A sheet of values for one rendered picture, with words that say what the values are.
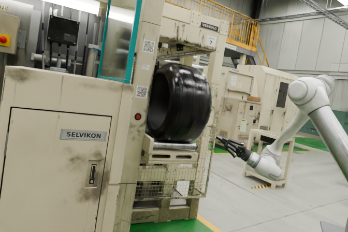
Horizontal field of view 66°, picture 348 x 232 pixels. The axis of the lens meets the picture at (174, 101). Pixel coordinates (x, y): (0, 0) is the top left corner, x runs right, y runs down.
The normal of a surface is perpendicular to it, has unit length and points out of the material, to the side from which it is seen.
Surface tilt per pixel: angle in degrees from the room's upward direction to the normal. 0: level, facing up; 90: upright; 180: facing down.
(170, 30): 90
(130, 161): 90
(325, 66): 90
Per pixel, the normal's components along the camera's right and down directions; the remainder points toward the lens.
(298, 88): -0.79, -0.10
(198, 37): 0.44, 0.11
